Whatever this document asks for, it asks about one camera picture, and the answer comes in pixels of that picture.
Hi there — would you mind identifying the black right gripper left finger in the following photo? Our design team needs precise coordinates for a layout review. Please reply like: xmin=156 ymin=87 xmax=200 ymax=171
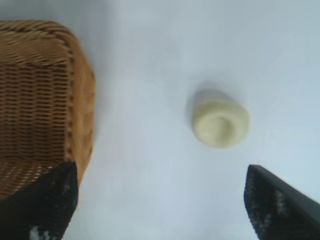
xmin=0 ymin=161 xmax=79 ymax=240

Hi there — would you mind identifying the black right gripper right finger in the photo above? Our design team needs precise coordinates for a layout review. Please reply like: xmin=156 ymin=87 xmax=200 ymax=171
xmin=243 ymin=164 xmax=320 ymax=240

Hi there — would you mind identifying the brown woven wicker basket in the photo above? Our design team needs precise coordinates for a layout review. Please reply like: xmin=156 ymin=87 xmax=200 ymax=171
xmin=0 ymin=19 xmax=97 ymax=210

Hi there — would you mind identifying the pale yellow egg yolk pastry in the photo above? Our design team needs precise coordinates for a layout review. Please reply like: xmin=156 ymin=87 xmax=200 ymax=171
xmin=191 ymin=88 xmax=251 ymax=150

